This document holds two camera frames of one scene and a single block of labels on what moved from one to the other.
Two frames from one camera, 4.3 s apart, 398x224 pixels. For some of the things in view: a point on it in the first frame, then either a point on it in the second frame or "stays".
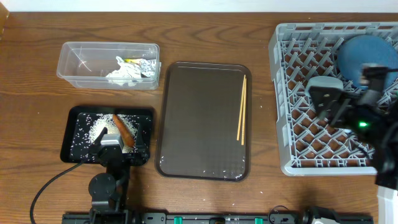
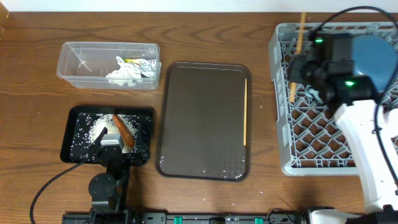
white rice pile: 85,128 stays
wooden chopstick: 241,107 → 294,84
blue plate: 367,50 stays
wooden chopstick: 244,116 stays
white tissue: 128,73 stays
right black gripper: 336,101 → 298,61
